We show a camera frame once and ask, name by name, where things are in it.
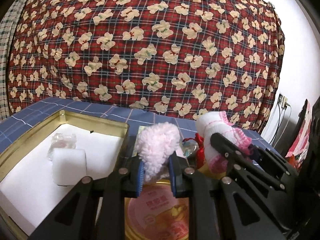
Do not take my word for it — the floral tissue box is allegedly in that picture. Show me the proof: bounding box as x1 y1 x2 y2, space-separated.
132 126 146 157

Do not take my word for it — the red gold drawstring pouch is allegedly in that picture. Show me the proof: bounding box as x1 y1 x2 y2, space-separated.
182 133 205 169

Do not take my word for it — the fluffy pink puff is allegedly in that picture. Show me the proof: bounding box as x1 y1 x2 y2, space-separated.
138 122 184 184

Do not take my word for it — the red plaid bear blanket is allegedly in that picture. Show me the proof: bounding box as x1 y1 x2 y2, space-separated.
7 0 285 132

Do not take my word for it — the wall power socket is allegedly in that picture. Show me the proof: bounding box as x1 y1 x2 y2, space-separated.
281 96 287 109
278 94 283 105

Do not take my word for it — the blue plaid table cloth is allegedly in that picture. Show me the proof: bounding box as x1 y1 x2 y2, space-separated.
1 98 196 153

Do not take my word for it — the white power cable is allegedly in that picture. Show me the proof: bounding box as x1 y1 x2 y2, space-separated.
272 103 292 147

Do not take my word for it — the tan sponge block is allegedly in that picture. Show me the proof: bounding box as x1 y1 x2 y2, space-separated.
198 163 226 180

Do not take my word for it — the round gold pink tin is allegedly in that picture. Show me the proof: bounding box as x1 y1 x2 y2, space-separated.
125 180 189 240

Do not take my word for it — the crumpled clear plastic wrap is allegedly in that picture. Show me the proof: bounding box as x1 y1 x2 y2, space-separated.
47 133 76 161

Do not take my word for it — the green white checked cloth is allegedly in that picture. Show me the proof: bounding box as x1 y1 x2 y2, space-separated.
0 0 27 121

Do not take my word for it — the black power cable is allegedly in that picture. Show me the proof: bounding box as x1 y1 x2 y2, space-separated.
268 102 286 145

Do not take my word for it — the gold rectangular tin box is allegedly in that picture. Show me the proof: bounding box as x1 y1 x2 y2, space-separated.
1 110 129 239

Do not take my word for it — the orange plastic bag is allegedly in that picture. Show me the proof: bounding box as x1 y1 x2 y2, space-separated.
287 154 306 172

